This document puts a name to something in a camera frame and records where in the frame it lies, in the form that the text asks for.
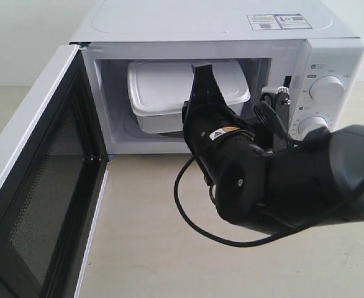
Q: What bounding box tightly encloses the upper white control knob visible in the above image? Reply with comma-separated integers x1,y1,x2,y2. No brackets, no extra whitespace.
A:
309,76,345,104

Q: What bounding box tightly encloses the white microwave door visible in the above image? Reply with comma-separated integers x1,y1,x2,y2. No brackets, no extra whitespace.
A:
0,44,108,297

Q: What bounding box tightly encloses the lower white control knob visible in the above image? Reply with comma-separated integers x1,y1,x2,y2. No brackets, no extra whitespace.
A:
298,116,328,138

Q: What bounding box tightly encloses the white control knob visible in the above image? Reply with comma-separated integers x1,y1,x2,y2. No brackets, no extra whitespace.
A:
309,76,345,104
298,116,328,138

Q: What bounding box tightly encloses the white lidded plastic container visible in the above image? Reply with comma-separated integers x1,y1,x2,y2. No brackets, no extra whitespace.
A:
127,60,250,134

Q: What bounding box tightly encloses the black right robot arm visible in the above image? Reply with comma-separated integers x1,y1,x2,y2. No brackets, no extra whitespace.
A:
183,65,364,233

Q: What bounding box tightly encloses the glass turntable plate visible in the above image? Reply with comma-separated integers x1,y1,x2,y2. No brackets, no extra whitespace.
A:
159,131,183,138

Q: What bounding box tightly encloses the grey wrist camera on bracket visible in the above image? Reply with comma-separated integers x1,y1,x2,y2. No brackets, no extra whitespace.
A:
260,86,291,152

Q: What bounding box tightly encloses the black cable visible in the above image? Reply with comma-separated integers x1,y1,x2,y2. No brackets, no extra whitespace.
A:
173,101,364,248

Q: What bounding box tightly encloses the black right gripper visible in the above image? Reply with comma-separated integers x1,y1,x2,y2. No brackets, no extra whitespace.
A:
182,64,266,186

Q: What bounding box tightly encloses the white and blue label sticker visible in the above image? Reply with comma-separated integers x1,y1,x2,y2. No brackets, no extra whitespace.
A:
247,14,312,30

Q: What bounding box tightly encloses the white microwave oven body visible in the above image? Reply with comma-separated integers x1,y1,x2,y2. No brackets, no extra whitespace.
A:
71,1,364,155

